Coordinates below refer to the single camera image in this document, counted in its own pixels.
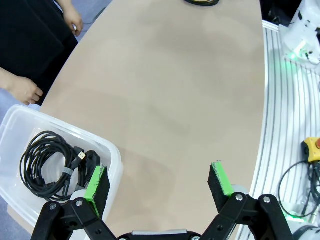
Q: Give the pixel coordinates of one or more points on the person's left hand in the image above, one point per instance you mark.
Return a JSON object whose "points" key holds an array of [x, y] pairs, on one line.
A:
{"points": [[73, 17]]}

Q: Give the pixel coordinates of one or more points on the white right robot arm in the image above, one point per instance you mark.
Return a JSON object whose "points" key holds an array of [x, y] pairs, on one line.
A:
{"points": [[295, 37]]}

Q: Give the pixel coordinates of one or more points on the person's right hand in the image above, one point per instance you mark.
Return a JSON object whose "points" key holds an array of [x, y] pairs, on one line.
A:
{"points": [[25, 90]]}

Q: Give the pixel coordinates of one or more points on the person's left forearm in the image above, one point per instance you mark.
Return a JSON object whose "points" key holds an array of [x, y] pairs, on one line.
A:
{"points": [[63, 3]]}

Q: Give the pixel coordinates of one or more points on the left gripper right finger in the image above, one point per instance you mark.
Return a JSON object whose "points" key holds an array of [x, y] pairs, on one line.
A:
{"points": [[252, 222]]}

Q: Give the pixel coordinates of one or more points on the person's right forearm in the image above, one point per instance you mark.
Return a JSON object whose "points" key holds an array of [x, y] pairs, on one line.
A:
{"points": [[5, 77]]}

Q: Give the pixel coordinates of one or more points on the clear plastic storage box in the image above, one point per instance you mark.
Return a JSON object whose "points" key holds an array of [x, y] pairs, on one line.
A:
{"points": [[15, 120]]}

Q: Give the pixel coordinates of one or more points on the white slotted mounting platform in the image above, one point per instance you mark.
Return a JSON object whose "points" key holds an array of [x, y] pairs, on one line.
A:
{"points": [[275, 125]]}

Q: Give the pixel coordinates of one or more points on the yellow emergency stop box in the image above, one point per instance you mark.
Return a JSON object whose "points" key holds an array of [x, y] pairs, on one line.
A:
{"points": [[312, 150]]}

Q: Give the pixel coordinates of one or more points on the person in black t-shirt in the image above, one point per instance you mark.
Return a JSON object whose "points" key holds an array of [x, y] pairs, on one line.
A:
{"points": [[30, 37]]}

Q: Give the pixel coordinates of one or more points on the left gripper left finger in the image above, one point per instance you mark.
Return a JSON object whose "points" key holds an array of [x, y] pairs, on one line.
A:
{"points": [[75, 222]]}

